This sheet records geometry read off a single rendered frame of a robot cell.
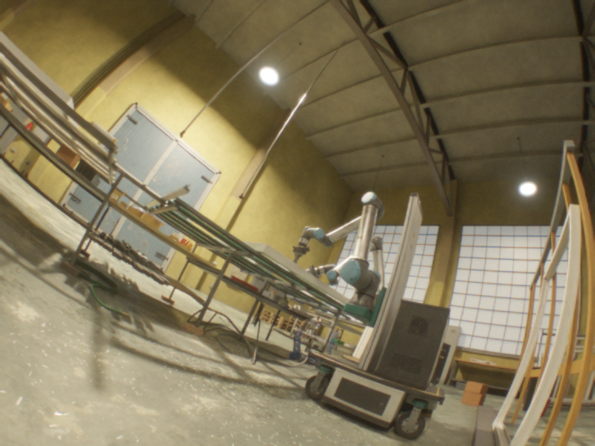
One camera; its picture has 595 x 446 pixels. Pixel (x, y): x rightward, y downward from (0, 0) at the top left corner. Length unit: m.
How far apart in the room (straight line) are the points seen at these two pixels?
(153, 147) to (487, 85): 10.87
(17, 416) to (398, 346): 1.68
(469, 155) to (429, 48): 4.79
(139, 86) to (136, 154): 2.46
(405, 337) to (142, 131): 8.44
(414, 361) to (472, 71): 8.27
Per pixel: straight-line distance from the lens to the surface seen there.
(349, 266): 1.62
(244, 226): 9.48
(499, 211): 11.14
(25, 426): 0.65
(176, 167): 8.55
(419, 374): 1.60
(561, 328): 1.48
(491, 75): 8.97
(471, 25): 8.29
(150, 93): 9.32
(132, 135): 8.59
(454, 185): 11.74
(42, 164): 8.31
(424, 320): 1.63
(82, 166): 2.46
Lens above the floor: 0.47
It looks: 21 degrees up
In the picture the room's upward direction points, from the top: 25 degrees clockwise
